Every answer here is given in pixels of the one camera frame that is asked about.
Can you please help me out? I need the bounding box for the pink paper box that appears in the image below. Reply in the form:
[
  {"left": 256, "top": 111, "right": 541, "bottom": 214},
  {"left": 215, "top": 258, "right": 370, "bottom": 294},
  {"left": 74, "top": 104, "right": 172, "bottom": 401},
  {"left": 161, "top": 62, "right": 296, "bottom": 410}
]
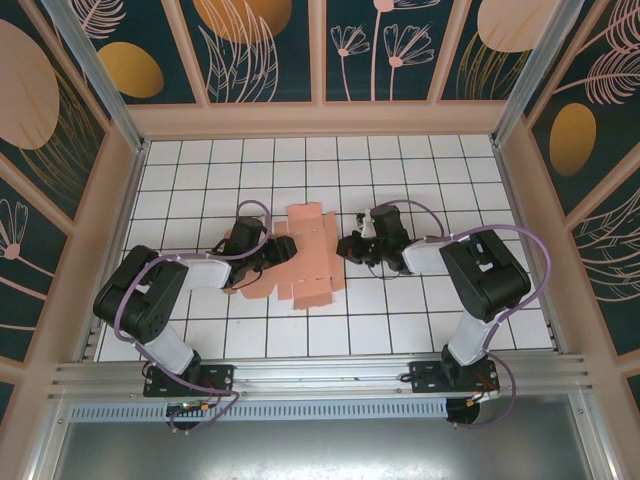
[{"left": 222, "top": 200, "right": 347, "bottom": 313}]

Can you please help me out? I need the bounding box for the grey metal sheet panel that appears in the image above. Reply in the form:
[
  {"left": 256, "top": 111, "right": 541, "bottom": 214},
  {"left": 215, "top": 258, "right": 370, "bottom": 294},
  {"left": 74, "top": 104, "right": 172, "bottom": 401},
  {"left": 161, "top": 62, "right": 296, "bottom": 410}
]
[{"left": 47, "top": 418, "right": 609, "bottom": 480}]

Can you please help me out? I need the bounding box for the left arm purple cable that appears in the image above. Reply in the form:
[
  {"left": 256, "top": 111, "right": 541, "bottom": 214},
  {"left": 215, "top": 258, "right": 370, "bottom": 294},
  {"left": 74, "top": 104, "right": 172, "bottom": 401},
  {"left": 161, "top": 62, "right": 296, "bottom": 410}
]
[{"left": 113, "top": 198, "right": 277, "bottom": 435}]

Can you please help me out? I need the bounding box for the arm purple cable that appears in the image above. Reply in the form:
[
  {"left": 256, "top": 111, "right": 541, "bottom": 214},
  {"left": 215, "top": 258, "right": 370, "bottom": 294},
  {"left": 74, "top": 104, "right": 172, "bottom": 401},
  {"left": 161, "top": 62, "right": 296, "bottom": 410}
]
[
  {"left": 113, "top": 198, "right": 277, "bottom": 435},
  {"left": 382, "top": 198, "right": 554, "bottom": 431}
]

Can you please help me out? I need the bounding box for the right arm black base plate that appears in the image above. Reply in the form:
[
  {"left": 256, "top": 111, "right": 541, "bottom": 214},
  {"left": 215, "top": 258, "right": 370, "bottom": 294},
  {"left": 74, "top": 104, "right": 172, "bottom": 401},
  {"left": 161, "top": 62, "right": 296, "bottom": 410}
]
[{"left": 408, "top": 359, "right": 501, "bottom": 396}]

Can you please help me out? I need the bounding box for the aluminium mounting rail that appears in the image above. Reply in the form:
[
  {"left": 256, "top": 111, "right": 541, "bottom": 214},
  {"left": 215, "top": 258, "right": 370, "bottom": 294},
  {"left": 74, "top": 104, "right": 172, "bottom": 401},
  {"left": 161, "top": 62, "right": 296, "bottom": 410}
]
[{"left": 47, "top": 353, "right": 597, "bottom": 401}]

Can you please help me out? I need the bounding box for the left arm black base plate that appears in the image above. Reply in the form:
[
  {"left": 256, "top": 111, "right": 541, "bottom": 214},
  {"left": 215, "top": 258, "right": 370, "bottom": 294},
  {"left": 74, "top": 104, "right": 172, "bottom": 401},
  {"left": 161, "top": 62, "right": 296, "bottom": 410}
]
[{"left": 143, "top": 363, "right": 236, "bottom": 399}]

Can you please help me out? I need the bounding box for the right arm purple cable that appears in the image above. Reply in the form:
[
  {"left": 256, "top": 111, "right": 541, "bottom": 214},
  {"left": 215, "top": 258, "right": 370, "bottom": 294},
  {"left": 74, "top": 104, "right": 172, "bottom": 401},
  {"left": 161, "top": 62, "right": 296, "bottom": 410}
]
[{"left": 382, "top": 198, "right": 554, "bottom": 431}]

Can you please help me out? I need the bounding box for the grey slotted cable duct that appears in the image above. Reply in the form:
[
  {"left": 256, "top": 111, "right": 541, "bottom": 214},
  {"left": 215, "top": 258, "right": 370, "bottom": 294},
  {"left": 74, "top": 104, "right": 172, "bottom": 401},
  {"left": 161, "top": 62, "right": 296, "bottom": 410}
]
[{"left": 67, "top": 398, "right": 451, "bottom": 422}]

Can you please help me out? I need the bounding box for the aluminium frame post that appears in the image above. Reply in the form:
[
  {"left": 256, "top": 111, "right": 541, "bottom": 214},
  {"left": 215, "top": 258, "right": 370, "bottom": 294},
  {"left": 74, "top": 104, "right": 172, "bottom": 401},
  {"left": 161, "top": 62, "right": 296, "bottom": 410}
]
[
  {"left": 40, "top": 0, "right": 150, "bottom": 154},
  {"left": 488, "top": 0, "right": 602, "bottom": 147}
]

